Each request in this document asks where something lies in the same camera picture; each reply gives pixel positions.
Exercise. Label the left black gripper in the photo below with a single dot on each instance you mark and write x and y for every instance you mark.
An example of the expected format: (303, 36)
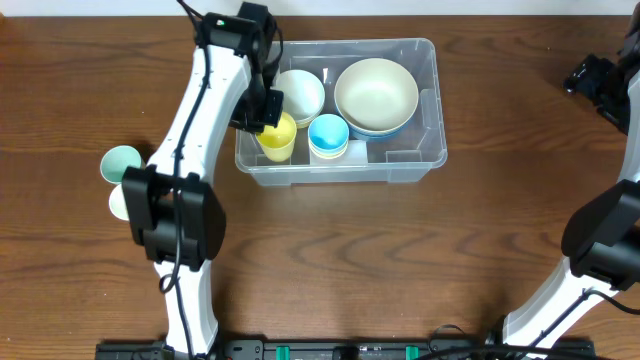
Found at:
(257, 114)

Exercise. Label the clear plastic storage container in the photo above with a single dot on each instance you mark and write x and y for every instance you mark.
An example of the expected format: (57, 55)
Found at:
(405, 158)

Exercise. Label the large beige bowl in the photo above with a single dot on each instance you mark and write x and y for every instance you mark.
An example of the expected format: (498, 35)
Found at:
(376, 96)

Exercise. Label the light blue plastic cup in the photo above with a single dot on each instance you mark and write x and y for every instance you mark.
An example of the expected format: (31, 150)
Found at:
(328, 133)

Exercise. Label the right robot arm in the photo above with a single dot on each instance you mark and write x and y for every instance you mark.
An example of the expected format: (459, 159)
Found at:
(600, 243)

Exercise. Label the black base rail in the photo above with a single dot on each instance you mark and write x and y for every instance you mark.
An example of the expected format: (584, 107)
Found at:
(439, 348)

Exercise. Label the pink plastic cup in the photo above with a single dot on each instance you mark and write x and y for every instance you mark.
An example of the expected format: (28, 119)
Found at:
(331, 157)

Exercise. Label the white small bowl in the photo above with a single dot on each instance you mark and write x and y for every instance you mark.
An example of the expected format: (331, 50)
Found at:
(303, 92)

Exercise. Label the dark blue bowl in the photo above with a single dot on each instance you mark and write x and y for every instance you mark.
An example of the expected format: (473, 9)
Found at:
(359, 135)

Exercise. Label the mint green plastic cup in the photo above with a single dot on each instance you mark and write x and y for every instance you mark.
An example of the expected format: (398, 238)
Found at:
(115, 162)

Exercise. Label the yellow plastic cup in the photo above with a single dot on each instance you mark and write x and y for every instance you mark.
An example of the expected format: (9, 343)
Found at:
(313, 149)
(277, 142)

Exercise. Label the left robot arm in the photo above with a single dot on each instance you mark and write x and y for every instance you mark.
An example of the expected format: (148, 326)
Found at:
(172, 209)

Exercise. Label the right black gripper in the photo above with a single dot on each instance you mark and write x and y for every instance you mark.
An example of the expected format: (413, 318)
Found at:
(585, 73)

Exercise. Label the white label in container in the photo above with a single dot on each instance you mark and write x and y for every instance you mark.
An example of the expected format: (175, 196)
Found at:
(354, 154)

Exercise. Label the cream white plastic cup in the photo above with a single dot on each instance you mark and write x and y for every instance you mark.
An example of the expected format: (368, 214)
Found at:
(117, 203)

